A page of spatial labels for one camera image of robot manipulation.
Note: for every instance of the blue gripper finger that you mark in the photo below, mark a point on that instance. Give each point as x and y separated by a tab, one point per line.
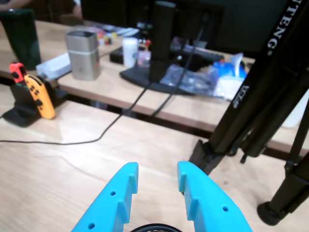
108	200
210	205

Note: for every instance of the black mesh pen holder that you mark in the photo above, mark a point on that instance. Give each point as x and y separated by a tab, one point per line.
154	225

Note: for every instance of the wooden background desk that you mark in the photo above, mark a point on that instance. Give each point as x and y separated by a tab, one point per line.
116	94

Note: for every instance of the orange game controller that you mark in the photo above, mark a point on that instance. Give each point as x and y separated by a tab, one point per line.
41	96

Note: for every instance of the black controller charging dock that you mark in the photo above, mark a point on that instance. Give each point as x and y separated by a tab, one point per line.
19	113

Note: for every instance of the clear plastic parts bag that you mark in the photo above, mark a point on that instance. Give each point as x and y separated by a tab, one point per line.
200	79

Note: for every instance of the blue white plastic bag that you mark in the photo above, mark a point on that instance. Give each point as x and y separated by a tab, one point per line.
227	70

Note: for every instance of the small black box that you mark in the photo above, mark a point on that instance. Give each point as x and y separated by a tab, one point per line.
116	56

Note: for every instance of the silver metal canister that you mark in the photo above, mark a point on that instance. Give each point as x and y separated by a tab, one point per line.
83	58

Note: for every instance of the white flat box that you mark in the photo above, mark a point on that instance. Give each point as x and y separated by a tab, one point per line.
53	65

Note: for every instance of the white plastic bottle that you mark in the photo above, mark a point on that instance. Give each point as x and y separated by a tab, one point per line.
130	53

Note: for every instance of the red game controller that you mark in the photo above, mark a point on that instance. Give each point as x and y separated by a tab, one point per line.
17	71

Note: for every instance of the black monitor stand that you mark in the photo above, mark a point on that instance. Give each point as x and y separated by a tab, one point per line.
161	36

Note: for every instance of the dark green bin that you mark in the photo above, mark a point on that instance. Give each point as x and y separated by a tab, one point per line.
21	38

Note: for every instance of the black monitor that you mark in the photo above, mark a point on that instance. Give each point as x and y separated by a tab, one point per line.
241	24

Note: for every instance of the black camera tripod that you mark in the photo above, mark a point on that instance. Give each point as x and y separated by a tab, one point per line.
265	72

